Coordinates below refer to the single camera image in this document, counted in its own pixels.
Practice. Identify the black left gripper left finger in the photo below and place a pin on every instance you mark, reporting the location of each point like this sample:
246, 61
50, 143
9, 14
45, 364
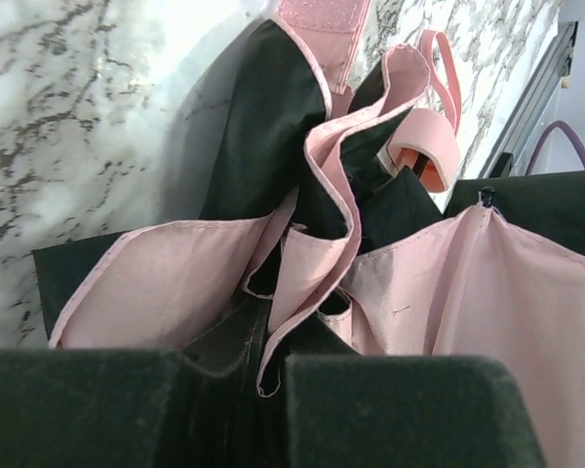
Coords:
136, 408

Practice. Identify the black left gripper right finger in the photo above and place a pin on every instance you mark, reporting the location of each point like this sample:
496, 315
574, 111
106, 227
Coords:
346, 410

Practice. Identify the pink folding umbrella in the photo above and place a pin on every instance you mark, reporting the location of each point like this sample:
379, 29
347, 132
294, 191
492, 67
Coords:
320, 203

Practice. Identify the aluminium frame rail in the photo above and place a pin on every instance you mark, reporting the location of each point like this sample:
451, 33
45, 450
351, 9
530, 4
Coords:
535, 110

